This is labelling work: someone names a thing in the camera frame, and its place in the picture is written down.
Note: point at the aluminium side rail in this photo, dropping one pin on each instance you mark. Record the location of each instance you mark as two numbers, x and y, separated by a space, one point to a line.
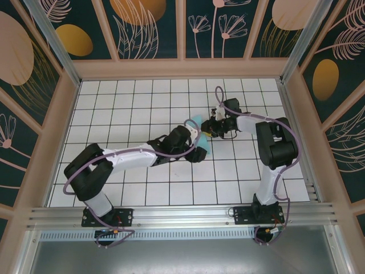
288 97

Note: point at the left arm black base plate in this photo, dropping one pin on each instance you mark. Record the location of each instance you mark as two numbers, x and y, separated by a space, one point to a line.
122 217

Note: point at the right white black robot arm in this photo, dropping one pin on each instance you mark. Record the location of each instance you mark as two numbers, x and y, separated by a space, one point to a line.
278 148

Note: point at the teal paper sheet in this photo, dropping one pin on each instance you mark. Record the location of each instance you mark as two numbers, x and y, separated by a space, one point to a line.
207 145

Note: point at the aluminium frame post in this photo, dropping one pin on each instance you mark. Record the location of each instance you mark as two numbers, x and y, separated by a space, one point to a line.
302 42
57 45

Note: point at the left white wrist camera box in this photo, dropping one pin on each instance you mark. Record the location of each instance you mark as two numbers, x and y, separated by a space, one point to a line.
195 135

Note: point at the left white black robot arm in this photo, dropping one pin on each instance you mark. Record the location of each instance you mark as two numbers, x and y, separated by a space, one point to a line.
128 160

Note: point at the grey metal sheet panel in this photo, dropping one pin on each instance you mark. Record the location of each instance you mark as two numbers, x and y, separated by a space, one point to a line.
182 257

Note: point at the small controller board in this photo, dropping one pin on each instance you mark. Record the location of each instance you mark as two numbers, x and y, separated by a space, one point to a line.
109 232
273 230

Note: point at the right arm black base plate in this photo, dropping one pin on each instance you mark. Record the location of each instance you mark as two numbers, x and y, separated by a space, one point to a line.
242 217

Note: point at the long aluminium mounting rail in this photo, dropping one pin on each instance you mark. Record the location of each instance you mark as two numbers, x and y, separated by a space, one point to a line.
182 214

